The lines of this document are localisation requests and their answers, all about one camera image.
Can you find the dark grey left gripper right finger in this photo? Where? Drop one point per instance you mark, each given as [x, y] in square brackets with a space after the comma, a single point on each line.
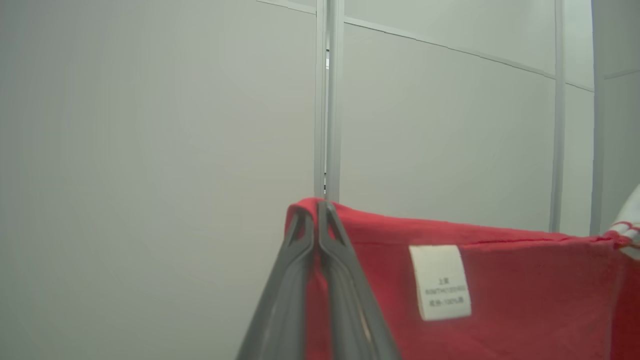
[355, 325]

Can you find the pale vertical partition strip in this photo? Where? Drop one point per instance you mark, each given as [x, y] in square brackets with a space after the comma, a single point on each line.
[558, 125]

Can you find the grey partition post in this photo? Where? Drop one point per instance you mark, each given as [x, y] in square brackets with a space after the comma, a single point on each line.
[334, 100]

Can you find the red jersey with white sleeves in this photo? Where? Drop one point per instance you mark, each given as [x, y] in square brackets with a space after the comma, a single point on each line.
[525, 300]

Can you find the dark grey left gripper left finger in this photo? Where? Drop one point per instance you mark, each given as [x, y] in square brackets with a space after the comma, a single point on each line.
[285, 320]

